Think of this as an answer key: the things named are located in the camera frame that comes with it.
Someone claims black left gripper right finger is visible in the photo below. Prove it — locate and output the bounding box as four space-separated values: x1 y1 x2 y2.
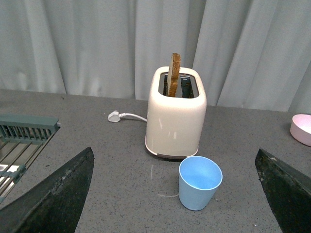
255 149 311 233

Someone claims white toaster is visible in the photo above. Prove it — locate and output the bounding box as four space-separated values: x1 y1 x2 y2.
145 67 207 159

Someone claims pink bowl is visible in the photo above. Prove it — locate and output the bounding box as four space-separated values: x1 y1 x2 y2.
290 114 311 147

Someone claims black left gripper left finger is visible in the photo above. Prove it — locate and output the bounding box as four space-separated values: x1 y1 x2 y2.
0 147 94 233

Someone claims blue cup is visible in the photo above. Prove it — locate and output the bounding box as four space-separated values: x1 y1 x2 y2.
179 156 223 211

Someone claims green dish rack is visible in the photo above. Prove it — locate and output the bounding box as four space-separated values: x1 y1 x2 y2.
0 114 61 202

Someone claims white power plug cable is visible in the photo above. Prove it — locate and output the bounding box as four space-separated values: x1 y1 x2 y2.
107 110 148 122

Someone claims grey curtain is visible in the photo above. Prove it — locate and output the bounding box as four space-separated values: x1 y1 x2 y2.
0 0 311 113

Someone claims toast slice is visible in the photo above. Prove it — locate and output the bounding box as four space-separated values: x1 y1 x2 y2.
167 53 181 97

